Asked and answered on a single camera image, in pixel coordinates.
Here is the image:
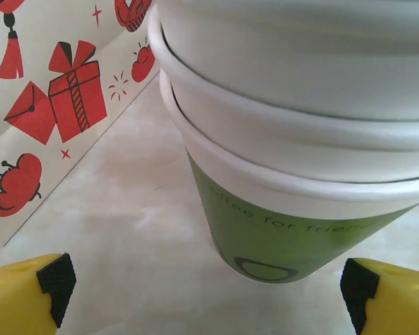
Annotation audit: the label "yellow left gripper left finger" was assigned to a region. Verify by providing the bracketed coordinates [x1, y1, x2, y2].
[0, 252, 78, 335]

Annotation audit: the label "green paper cup with text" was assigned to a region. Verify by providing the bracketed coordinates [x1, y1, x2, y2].
[159, 71, 419, 284]

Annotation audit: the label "white paper bag red prints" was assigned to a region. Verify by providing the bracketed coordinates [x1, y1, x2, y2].
[0, 0, 161, 248]

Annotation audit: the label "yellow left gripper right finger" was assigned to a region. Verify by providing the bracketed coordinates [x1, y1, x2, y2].
[339, 257, 419, 335]

